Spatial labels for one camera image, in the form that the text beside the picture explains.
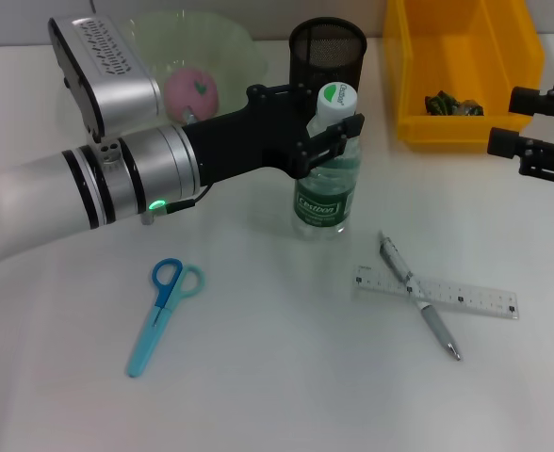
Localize yellow plastic bin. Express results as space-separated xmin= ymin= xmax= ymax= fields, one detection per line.
xmin=383 ymin=0 xmax=546 ymax=153

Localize clear green-label water bottle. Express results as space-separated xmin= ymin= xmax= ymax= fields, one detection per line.
xmin=291 ymin=82 xmax=364 ymax=241

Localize green plastic wrapper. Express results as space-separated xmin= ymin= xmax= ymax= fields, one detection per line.
xmin=422 ymin=91 xmax=485 ymax=118

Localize blue scissors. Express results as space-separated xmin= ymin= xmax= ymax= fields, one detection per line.
xmin=124 ymin=257 xmax=206 ymax=379

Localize translucent green fruit bowl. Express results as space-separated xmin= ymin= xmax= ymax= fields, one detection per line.
xmin=59 ymin=11 xmax=269 ymax=142

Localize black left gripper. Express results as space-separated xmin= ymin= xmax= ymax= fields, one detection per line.
xmin=181 ymin=82 xmax=367 ymax=186

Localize silver ballpoint pen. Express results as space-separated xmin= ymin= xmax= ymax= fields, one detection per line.
xmin=378 ymin=233 xmax=464 ymax=363

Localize pink peach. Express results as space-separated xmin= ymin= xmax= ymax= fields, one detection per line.
xmin=164 ymin=68 xmax=220 ymax=124

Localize clear plastic ruler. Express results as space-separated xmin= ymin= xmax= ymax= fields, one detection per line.
xmin=352 ymin=264 xmax=519 ymax=321

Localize black mesh pen holder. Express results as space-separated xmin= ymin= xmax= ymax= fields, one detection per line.
xmin=288 ymin=17 xmax=368 ymax=124

